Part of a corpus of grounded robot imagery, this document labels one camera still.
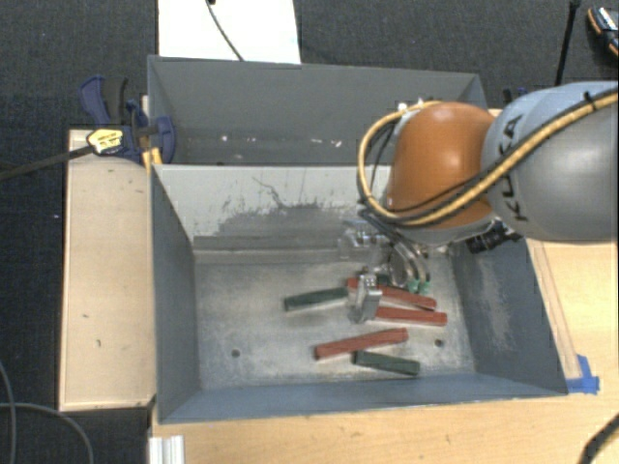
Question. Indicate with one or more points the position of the pale wood flat board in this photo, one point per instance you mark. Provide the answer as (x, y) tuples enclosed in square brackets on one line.
[(109, 278)]

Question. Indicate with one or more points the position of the dark green flat block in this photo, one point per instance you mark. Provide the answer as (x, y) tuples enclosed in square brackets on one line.
[(314, 298), (387, 363)]

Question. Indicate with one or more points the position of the red-brown flat block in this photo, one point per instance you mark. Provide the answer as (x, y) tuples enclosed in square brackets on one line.
[(360, 344), (416, 316), (411, 298)]

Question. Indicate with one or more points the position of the black cylinder on white bracket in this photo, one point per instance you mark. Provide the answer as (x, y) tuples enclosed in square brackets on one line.
[(485, 241)]

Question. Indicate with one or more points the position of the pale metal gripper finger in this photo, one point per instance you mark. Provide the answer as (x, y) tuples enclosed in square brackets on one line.
[(357, 302), (373, 303)]

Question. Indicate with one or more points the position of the grey metal bin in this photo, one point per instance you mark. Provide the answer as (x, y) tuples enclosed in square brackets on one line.
[(271, 278)]

